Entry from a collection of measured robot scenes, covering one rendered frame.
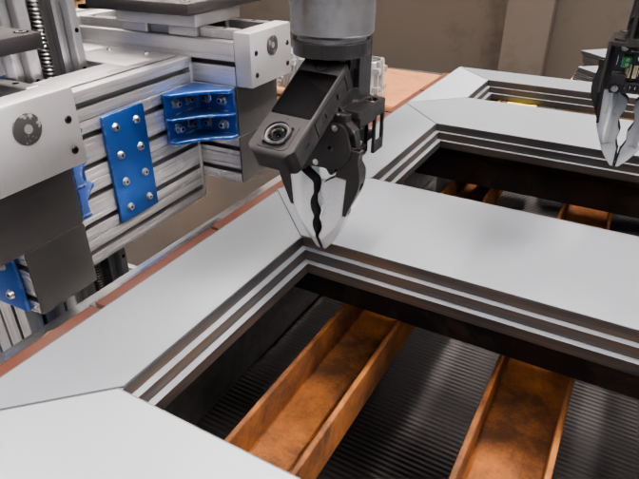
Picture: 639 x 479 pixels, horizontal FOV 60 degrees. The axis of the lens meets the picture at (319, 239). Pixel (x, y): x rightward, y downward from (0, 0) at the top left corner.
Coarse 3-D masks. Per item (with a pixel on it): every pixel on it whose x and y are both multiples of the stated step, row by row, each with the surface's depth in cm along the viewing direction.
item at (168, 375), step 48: (480, 96) 115; (528, 96) 117; (576, 96) 113; (432, 144) 93; (480, 144) 92; (528, 144) 89; (288, 288) 59; (384, 288) 57; (432, 288) 55; (480, 288) 53; (192, 336) 48; (528, 336) 52; (576, 336) 50; (624, 336) 48; (144, 384) 44
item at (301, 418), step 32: (448, 192) 104; (480, 192) 111; (352, 320) 75; (384, 320) 76; (320, 352) 68; (352, 352) 70; (384, 352) 65; (288, 384) 62; (320, 384) 65; (352, 384) 60; (256, 416) 57; (288, 416) 61; (320, 416) 61; (352, 416) 60; (256, 448) 58; (288, 448) 58; (320, 448) 54
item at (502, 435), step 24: (576, 216) 102; (600, 216) 102; (504, 360) 64; (504, 384) 65; (528, 384) 65; (552, 384) 65; (480, 408) 57; (504, 408) 62; (528, 408) 62; (552, 408) 62; (480, 432) 59; (504, 432) 59; (528, 432) 59; (552, 432) 59; (480, 456) 57; (504, 456) 57; (528, 456) 57; (552, 456) 51
